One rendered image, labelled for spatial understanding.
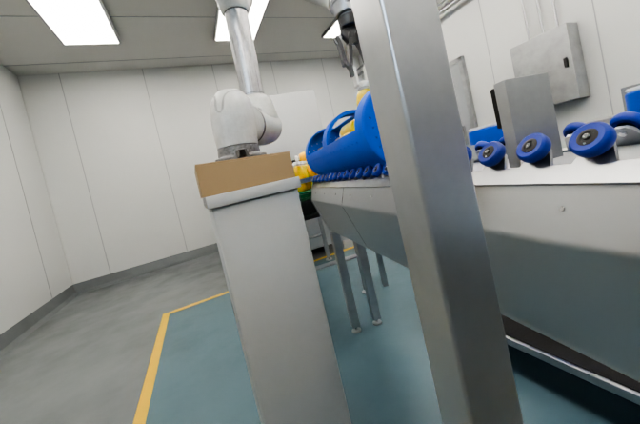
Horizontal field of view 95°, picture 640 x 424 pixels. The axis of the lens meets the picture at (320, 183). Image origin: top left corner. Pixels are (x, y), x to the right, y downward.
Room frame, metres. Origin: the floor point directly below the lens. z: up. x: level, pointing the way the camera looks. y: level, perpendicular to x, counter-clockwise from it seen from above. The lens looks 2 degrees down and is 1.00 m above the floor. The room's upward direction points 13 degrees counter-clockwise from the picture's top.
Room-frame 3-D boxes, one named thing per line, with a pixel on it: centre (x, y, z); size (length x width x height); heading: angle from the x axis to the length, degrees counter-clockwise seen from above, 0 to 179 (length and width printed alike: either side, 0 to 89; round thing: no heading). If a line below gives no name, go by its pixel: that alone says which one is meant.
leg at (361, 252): (1.79, -0.16, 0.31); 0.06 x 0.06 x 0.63; 14
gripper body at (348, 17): (1.01, -0.22, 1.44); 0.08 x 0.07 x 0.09; 104
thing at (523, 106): (0.54, -0.39, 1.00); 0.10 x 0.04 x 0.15; 104
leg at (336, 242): (1.75, -0.02, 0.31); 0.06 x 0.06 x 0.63; 14
